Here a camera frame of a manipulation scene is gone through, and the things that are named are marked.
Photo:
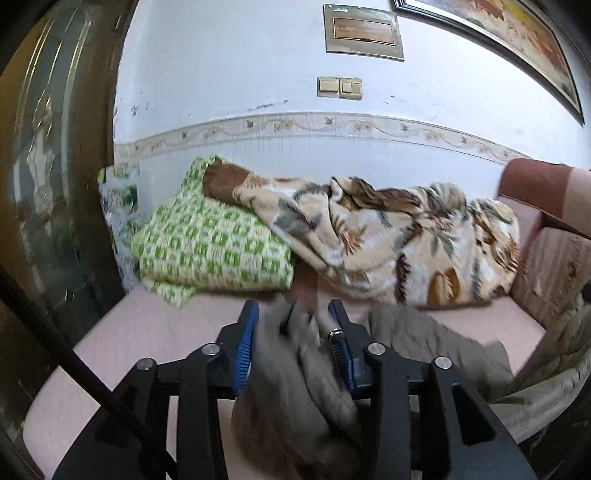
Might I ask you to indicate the glass door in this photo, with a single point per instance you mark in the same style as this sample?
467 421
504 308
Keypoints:
51 184

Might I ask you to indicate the striped beige cushion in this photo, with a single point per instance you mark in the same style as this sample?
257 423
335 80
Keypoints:
549 272

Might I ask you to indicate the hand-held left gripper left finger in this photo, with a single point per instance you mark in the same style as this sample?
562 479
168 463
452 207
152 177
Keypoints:
247 344

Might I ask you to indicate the beige wall switch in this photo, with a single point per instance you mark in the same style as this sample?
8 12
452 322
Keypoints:
351 88
328 86

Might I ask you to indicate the beige floral blanket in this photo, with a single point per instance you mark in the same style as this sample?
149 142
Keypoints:
392 235

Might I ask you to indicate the brown cushion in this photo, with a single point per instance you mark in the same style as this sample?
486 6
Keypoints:
305 281

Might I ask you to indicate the clear plastic bag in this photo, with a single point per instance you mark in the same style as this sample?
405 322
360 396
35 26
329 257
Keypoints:
120 203

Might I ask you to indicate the green checkered blanket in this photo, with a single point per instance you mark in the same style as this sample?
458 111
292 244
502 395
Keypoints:
207 249

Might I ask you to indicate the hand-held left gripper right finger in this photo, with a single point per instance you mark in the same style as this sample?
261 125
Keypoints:
345 355

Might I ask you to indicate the framed wall picture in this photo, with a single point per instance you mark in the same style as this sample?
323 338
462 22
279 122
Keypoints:
508 32

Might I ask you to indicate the grey-brown puffer jacket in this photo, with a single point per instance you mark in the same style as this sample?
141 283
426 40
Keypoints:
295 397

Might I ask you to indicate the metal wall panel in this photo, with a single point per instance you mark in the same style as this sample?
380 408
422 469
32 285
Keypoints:
364 32

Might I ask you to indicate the pink sofa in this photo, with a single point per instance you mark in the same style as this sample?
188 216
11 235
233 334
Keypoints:
120 332

